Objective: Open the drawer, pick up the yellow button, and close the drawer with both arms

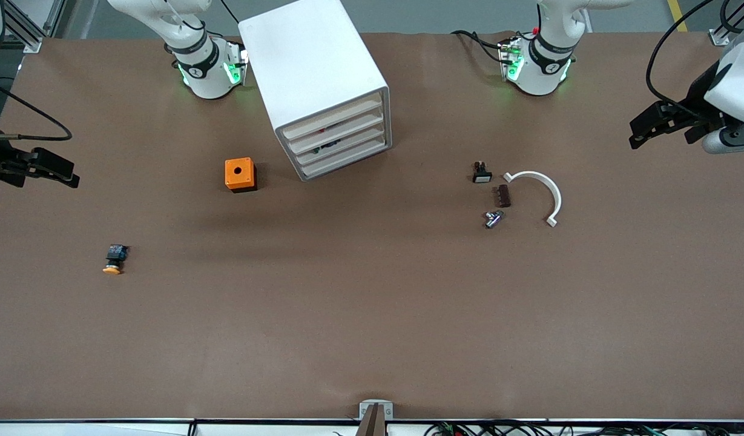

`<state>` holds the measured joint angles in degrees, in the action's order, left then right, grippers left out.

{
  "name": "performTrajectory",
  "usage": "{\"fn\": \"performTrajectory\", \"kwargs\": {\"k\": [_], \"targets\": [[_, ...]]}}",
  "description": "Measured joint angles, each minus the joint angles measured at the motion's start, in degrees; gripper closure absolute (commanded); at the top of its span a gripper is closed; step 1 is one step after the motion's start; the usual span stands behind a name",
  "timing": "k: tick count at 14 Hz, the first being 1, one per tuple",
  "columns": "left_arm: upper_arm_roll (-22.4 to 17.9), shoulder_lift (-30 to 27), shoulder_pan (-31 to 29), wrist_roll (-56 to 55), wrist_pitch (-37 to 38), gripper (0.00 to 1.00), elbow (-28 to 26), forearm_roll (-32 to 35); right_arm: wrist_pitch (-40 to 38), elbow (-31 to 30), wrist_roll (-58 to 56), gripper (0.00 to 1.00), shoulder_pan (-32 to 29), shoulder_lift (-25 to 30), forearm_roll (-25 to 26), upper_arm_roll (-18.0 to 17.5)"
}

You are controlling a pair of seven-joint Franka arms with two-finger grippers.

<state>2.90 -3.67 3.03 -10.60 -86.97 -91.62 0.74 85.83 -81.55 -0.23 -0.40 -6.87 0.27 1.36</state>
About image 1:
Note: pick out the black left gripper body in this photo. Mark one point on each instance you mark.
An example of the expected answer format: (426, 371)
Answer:
(700, 95)

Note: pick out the orange mushroom push button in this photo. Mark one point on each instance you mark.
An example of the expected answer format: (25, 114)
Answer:
(112, 266)

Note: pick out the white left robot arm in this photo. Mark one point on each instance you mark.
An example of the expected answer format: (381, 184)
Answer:
(544, 66)

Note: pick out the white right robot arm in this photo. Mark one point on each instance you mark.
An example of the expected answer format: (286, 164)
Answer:
(199, 66)

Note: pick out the white rectangular push button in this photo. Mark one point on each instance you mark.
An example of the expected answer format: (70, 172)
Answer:
(482, 177)

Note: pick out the yellow floor tape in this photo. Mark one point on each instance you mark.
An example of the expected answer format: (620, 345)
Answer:
(678, 15)

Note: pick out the white semicircular pipe clamp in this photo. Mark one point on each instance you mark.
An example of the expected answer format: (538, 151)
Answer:
(556, 197)

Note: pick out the brown cylindrical capacitor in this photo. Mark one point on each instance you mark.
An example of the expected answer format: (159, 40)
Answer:
(503, 196)

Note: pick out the orange box with hole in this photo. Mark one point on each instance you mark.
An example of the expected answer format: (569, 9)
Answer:
(238, 180)

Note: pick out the silver metal fitting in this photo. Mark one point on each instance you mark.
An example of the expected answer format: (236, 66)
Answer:
(493, 219)

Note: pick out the brown table cover sheet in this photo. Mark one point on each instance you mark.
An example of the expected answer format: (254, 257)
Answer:
(347, 303)

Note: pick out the aluminium frame profile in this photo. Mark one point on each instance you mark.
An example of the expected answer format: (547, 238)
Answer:
(720, 37)
(26, 33)

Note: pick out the silver table edge bracket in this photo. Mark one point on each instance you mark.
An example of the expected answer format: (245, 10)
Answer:
(365, 409)

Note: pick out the brown wedge post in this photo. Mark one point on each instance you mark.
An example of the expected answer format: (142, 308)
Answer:
(375, 424)

